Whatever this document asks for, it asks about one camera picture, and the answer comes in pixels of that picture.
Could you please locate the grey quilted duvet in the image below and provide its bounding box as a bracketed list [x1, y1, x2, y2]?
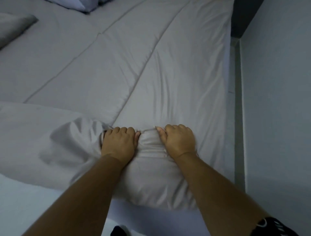
[0, 0, 236, 212]

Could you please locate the dark headboard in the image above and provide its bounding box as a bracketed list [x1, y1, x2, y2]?
[230, 0, 264, 38]

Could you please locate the person's right forearm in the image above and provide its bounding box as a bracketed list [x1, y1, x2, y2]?
[173, 152, 270, 236]

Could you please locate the person's left forearm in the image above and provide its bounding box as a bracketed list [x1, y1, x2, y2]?
[22, 154, 127, 236]

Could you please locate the person's right hand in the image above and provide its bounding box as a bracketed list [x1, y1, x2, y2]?
[155, 124, 197, 160]

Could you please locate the white pillow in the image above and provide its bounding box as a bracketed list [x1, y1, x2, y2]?
[46, 0, 115, 13]

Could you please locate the white bed frame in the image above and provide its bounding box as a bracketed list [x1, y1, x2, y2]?
[228, 36, 246, 193]

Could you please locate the person's left hand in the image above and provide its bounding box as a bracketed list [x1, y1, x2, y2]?
[101, 126, 141, 169]

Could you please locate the grey pillow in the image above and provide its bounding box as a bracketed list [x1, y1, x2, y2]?
[0, 13, 39, 50]

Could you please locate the black white-striped shoe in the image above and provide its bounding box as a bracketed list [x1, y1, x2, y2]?
[250, 217, 300, 236]

